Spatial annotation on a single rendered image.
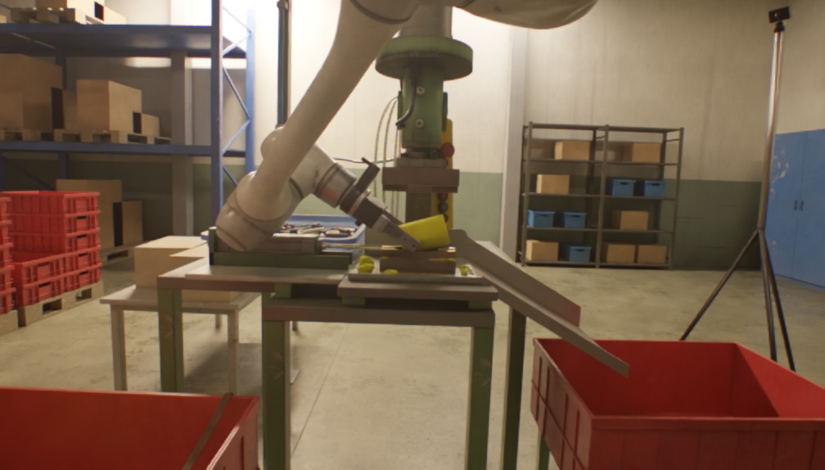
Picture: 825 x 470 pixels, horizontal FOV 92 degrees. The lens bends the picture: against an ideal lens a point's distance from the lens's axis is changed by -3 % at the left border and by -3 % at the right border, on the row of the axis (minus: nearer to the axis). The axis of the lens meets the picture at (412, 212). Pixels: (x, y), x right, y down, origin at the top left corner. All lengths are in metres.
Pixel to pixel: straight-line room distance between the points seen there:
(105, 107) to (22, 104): 1.05
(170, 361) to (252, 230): 0.49
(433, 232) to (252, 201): 0.37
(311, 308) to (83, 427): 0.41
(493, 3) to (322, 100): 0.29
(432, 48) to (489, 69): 5.56
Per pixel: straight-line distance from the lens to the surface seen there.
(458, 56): 0.88
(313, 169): 0.89
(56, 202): 4.48
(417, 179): 0.88
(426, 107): 0.89
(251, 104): 6.47
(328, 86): 0.67
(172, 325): 1.17
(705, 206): 7.56
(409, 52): 0.85
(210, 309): 2.32
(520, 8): 0.56
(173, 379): 1.22
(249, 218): 0.82
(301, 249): 0.95
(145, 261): 2.64
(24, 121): 6.92
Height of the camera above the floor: 1.21
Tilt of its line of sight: 5 degrees down
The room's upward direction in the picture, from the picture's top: 2 degrees clockwise
